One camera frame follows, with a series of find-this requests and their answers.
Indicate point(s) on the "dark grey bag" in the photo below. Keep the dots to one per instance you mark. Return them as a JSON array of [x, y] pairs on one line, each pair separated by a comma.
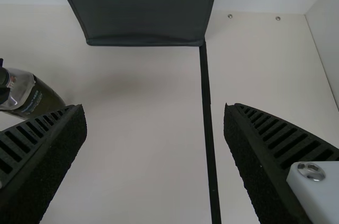
[[143, 12]]

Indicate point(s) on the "dark coffee bottle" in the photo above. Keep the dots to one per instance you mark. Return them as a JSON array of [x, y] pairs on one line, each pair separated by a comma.
[[45, 97]]

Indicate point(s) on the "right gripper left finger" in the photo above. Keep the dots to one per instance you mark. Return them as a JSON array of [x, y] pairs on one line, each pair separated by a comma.
[[39, 160]]

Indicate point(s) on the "black strip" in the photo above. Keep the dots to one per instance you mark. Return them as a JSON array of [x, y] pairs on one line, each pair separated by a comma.
[[209, 128]]

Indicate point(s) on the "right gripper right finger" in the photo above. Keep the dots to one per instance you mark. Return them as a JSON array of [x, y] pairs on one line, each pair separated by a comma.
[[265, 155]]

